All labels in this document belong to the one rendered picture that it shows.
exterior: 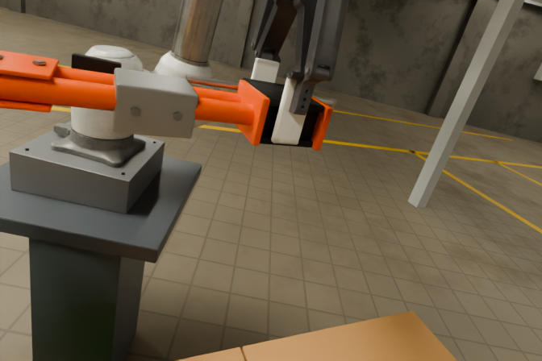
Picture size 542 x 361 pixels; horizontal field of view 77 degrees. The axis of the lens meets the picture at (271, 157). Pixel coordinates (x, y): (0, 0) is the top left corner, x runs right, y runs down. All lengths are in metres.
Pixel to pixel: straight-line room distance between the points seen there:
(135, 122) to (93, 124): 0.63
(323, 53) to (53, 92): 0.22
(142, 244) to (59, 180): 0.27
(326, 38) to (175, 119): 0.15
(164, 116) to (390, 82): 9.16
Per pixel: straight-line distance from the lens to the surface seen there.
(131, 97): 0.31
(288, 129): 0.35
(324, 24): 0.31
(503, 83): 10.67
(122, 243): 0.86
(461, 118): 3.35
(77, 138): 0.99
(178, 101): 0.32
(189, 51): 0.96
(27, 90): 0.32
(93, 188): 0.95
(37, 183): 1.01
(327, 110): 0.37
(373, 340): 1.11
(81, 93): 0.31
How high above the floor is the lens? 1.29
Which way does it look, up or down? 22 degrees down
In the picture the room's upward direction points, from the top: 15 degrees clockwise
